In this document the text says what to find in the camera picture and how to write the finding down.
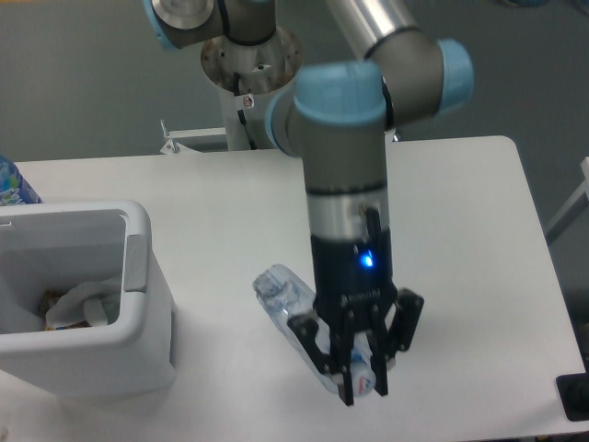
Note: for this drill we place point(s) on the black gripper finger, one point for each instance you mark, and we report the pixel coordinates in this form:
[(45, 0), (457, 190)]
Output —
[(321, 348), (386, 341)]

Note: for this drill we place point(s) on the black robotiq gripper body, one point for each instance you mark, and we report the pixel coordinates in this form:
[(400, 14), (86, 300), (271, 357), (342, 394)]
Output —
[(354, 276)]

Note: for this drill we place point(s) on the crushed clear plastic bottle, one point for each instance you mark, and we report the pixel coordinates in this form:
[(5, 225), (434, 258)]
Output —
[(289, 302)]

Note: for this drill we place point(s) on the white plastic bag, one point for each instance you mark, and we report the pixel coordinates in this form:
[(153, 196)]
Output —
[(101, 300)]

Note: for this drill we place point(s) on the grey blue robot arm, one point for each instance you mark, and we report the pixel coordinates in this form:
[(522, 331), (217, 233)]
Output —
[(333, 117)]

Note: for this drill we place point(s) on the white plastic trash can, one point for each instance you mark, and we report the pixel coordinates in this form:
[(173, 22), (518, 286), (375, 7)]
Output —
[(59, 246)]

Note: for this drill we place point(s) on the black clamp at table edge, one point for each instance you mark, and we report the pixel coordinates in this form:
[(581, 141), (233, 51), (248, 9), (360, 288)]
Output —
[(573, 390)]

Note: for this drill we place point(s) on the colourful snack wrapper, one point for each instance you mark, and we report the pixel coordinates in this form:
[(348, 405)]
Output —
[(60, 315)]

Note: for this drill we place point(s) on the blue labelled bottle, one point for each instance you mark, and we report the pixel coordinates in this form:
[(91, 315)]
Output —
[(15, 190)]

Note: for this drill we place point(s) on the white pedestal base frame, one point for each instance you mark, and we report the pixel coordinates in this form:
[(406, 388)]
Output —
[(198, 140)]

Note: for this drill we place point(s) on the white frame at right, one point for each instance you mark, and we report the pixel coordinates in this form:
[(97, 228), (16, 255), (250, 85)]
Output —
[(573, 207)]

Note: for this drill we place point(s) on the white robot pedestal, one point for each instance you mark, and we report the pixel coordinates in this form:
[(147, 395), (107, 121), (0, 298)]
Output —
[(246, 79)]

